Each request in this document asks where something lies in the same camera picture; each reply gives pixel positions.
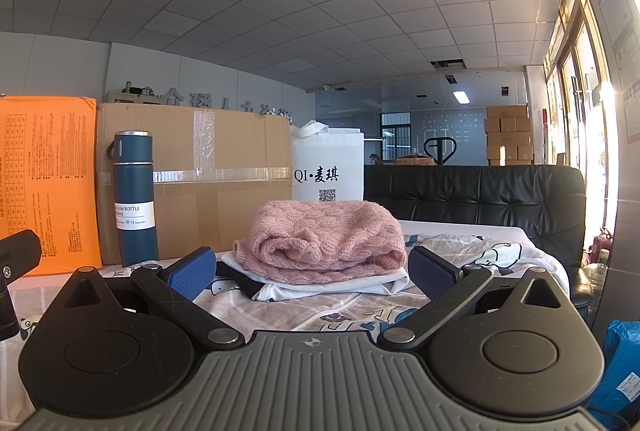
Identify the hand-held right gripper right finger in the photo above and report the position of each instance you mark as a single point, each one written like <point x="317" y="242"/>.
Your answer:
<point x="431" y="273"/>

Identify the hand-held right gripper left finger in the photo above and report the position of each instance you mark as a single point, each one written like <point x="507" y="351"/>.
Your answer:
<point x="192" y="270"/>

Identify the black folded garment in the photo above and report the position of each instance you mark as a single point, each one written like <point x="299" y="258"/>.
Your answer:
<point x="237" y="280"/>

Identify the white cartoon print cloth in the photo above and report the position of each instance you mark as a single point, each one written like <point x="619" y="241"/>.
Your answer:
<point x="495" y="256"/>

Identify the orange printed box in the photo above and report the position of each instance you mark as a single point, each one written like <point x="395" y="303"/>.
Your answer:
<point x="47" y="181"/>

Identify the large taped cardboard box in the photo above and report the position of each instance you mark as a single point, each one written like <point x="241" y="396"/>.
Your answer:
<point x="215" y="191"/>

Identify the dark blue vacuum bottle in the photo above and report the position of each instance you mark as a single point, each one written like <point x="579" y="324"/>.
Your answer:
<point x="134" y="206"/>

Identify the black leather sofa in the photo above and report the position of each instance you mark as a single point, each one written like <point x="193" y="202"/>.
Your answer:
<point x="475" y="193"/>

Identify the pink knit sweater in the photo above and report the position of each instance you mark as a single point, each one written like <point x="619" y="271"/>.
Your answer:
<point x="325" y="236"/>

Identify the printed lettered blanket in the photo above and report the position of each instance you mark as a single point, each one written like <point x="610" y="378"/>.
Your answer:
<point x="320" y="313"/>

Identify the white folded garment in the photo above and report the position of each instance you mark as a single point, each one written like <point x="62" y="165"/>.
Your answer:
<point x="310" y="287"/>

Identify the pallet jack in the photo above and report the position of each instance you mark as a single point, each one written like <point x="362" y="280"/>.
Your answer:
<point x="438" y="151"/>

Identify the white tote bag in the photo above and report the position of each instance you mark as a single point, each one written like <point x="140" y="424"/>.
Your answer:
<point x="327" y="166"/>

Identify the stack of cardboard boxes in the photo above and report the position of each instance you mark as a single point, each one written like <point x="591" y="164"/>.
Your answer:
<point x="509" y="136"/>

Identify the red fire extinguisher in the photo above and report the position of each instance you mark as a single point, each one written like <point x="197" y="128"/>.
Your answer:
<point x="601" y="241"/>

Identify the ceiling light panel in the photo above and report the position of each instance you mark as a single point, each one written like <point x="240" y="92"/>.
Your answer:
<point x="460" y="96"/>

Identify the blue plastic bag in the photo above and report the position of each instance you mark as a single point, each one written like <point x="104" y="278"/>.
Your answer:
<point x="620" y="371"/>

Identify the glass door with wooden frame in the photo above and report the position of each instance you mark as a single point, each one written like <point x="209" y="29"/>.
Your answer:
<point x="580" y="111"/>

